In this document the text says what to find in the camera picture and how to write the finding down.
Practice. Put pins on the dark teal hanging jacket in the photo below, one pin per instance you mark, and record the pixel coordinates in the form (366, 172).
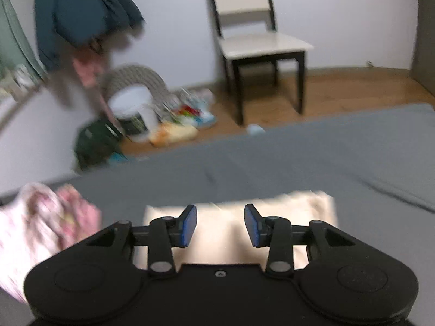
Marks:
(79, 22)

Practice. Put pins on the pink patterned folded towel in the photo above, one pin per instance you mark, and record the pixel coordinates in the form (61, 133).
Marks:
(79, 219)

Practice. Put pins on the beige cloth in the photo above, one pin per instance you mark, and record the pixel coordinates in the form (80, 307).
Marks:
(220, 236)

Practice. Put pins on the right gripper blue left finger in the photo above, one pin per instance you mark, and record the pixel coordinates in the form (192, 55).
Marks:
(168, 232)

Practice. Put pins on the green curtain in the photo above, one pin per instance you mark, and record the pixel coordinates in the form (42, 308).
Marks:
(16, 52)

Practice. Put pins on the round woven stool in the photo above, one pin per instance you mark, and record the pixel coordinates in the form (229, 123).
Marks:
(135, 74)

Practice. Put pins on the grey door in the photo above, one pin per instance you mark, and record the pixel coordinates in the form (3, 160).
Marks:
(423, 62)

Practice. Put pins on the white floral folded cloth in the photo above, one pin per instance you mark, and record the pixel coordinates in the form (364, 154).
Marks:
(36, 225)

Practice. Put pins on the pink hanging garment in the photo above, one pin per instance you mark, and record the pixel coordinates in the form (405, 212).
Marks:
(88, 65)

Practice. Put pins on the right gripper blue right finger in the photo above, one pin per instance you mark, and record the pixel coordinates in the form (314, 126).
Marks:
(255, 225)

